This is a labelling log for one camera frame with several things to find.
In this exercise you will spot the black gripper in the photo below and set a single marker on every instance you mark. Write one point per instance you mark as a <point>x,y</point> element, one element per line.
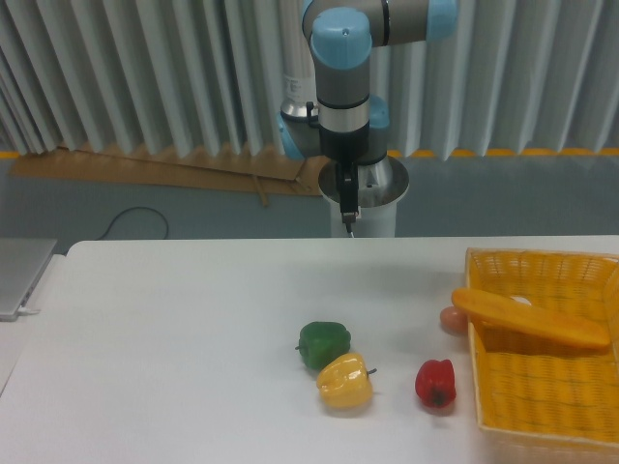
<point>346,147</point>

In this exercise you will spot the red bell pepper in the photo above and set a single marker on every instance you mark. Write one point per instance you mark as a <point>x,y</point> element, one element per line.
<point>435,384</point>

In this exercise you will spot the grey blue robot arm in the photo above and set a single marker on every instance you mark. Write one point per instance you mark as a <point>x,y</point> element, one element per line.
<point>331,111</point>

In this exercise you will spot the yellow woven basket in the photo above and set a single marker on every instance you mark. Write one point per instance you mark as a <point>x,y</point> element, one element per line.
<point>536,388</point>

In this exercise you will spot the brown cardboard sheet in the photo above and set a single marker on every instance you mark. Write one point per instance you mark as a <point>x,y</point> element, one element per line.
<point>264,174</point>

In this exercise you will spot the green bell pepper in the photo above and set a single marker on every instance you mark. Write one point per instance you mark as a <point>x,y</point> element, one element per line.
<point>321,342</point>

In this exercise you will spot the orange baguette bread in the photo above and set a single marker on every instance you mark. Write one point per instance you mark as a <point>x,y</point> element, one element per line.
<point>550,324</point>

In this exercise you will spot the yellow bell pepper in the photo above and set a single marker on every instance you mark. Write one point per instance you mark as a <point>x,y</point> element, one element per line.
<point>344,383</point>

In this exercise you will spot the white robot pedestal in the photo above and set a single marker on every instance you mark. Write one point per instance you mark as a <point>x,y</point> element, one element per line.
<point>381,187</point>

